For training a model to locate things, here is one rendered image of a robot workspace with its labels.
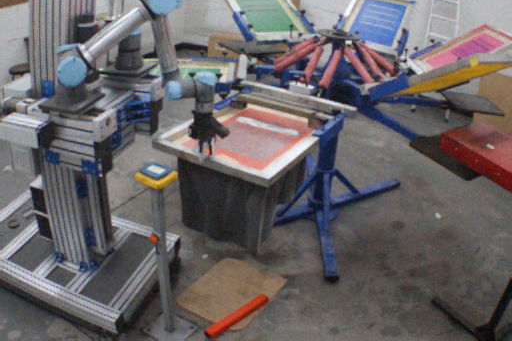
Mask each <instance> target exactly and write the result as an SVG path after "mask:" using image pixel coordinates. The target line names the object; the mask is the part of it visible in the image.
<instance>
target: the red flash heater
mask: <svg viewBox="0 0 512 341"><path fill-rule="evenodd" d="M439 141H440V142H441V143H440V147H439V150H441V151H443V152H444V153H446V154H448V155H449V156H451V157H454V158H455V159H456V160H458V161H459V162H462V163H463V164H464V165H466V166H469V167H470V168H471V169H473V170H474V171H476V172H477V173H480V174H482V175H483V176H484V177H486V178H488V179H490V180H491V181H492V182H493V183H494V182H495V183H496V184H497V185H499V186H500V187H501V186H502V187H503V188H504V189H505V190H508V191H509V192H510V193H511V194H512V135H510V134H509V133H506V132H503V131H502V130H500V129H498V128H496V127H494V126H492V125H491V124H489V123H487V122H486V121H484V122H481V123H478V124H471V125H468V126H465V127H461V128H458V129H456V128H455V129H451V130H448V131H444V132H441V137H440V140H439ZM487 145H491V146H493V147H494V148H495V149H493V150H491V149H490V148H488V147H487Z"/></svg>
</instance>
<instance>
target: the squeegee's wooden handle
mask: <svg viewBox="0 0 512 341"><path fill-rule="evenodd" d="M237 100H238V101H242V102H246V103H251V104H255V105H258V106H262V107H267V108H271V110H275V111H279V112H284V113H288V114H292V115H296V116H301V117H305V118H309V119H311V118H314V117H316V111H313V110H307V109H303V108H298V107H294V105H290V104H286V103H282V102H277V101H272V100H268V99H263V98H259V97H255V96H251V95H247V94H240V95H238V96H237Z"/></svg>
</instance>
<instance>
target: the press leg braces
mask: <svg viewBox="0 0 512 341"><path fill-rule="evenodd" d="M335 175H336V176H337V177H338V178H339V179H340V180H341V182H342V183H343V184H344V185H345V186H346V187H347V188H348V189H350V190H351V191H350V192H348V193H349V194H350V195H352V196H353V197H354V196H358V195H361V194H363V193H362V191H360V190H359V189H357V188H356V187H354V186H353V185H352V184H351V183H350V182H349V181H348V180H347V179H346V178H345V176H344V175H343V174H342V173H341V172H340V171H339V170H338V169H337V168H336V173H335ZM317 178H318V171H316V170H315V169H314V171H313V172H312V173H311V174H310V176H309V177H308V178H307V179H306V180H305V181H304V183H303V185H302V186H301V188H300V189H298V191H297V195H296V197H295V198H294V199H293V201H292V202H291V203H288V204H285V205H282V206H281V207H280V208H279V209H278V210H277V211H276V212H275V218H274V220H279V219H283V217H287V216H289V215H288V214H287V213H286V212H287V211H288V210H289V209H290V208H291V207H292V206H293V204H294V203H295V202H296V201H297V200H298V199H299V198H300V197H301V196H303V194H304V192H305V191H306V190H307V189H308V188H309V187H310V186H311V185H314V182H315V180H316V179H317ZM329 181H330V173H324V174H323V218H322V226H319V229H320V234H321V235H330V236H331V231H330V227H329V219H330V199H329Z"/></svg>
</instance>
